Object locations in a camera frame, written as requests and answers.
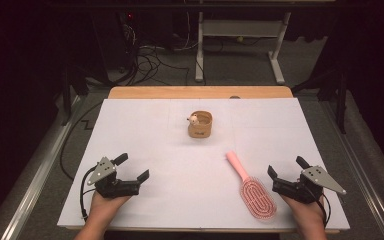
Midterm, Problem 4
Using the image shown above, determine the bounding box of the dark computer case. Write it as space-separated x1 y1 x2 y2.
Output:
91 13 138 76

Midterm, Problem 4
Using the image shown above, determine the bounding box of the left hand-held gripper black cable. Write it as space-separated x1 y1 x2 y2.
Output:
78 165 98 223

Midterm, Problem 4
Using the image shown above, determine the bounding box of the black tripod stand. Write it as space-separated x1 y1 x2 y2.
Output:
61 64 91 126
291 66 348 134

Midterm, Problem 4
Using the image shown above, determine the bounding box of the tangle of black cables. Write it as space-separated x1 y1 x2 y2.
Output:
126 43 208 86

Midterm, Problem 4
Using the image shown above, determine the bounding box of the hand-held gripper black cable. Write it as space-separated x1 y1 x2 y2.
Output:
319 193 332 228
78 165 98 223

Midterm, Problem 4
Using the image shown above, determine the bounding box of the long black floor cable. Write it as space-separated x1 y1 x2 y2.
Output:
59 101 104 181

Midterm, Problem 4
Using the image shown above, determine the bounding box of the yellow bag pouch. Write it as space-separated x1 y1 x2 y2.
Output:
186 110 213 139

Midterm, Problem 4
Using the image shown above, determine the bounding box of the aluminium floor rail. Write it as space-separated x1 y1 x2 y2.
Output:
0 94 88 240
319 99 384 240

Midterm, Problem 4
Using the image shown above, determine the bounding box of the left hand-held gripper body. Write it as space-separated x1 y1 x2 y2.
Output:
86 156 141 200

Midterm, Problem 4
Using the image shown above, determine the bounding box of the person's right hand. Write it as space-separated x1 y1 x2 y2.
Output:
279 194 326 231

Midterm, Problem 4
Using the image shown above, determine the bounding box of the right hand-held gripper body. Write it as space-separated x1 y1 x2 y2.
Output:
272 165 347 205

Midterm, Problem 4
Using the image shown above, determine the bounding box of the white metal stand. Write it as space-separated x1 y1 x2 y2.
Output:
194 11 293 86

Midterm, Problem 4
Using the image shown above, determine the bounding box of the wooden table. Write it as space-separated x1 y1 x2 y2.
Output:
65 85 341 234

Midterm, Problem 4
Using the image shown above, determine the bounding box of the right hand-held gripper black cable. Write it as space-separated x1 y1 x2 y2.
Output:
319 193 332 228

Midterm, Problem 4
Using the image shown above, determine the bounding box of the pink hairbrush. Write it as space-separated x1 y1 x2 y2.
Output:
225 150 278 220

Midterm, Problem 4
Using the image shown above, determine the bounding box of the person's left hand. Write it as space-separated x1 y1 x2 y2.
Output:
86 191 131 228

